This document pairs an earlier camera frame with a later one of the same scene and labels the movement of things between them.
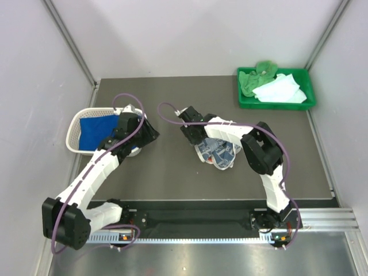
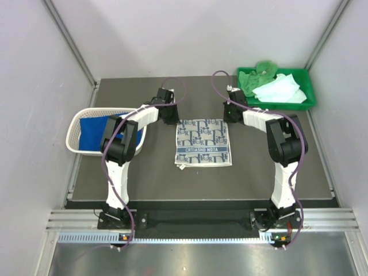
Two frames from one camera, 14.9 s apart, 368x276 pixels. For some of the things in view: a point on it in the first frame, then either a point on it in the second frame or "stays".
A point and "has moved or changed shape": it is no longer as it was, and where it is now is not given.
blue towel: (94, 130) stays
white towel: (284, 88) stays
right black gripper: (194, 141) → (226, 118)
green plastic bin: (302, 77) stays
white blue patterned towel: (220, 153) has moved or changed shape
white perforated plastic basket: (72, 129) stays
